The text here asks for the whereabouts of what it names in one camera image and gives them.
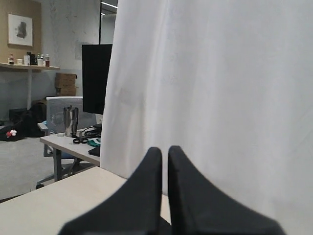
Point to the stainless steel tumbler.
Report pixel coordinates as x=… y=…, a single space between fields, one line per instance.
x=70 y=120

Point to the white backdrop curtain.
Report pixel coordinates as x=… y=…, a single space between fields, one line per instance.
x=231 y=82

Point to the black bag on floor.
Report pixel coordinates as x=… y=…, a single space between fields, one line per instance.
x=27 y=126

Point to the white background desk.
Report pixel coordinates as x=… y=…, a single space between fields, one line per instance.
x=65 y=144

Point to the stacked cardboard boxes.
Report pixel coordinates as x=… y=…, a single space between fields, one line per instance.
x=65 y=84

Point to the black scissors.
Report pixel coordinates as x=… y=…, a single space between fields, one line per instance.
x=80 y=140

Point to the black Acer monitor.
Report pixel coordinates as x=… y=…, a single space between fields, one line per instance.
x=95 y=69

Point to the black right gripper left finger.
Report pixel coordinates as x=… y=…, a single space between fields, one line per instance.
x=134 y=209

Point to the framed wall picture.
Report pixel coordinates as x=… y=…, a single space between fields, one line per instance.
x=20 y=30

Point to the dark red bottle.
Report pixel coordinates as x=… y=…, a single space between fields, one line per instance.
x=47 y=60

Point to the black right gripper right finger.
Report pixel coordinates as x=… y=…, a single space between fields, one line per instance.
x=197 y=207

